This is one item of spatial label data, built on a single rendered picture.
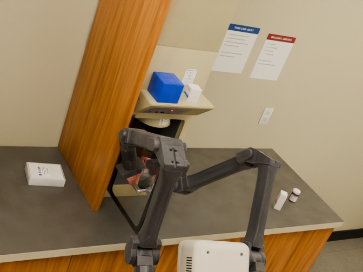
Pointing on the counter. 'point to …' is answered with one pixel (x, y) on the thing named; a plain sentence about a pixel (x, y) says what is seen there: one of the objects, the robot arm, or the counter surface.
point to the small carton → (192, 93)
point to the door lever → (139, 188)
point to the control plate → (167, 110)
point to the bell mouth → (155, 122)
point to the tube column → (197, 24)
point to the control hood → (145, 103)
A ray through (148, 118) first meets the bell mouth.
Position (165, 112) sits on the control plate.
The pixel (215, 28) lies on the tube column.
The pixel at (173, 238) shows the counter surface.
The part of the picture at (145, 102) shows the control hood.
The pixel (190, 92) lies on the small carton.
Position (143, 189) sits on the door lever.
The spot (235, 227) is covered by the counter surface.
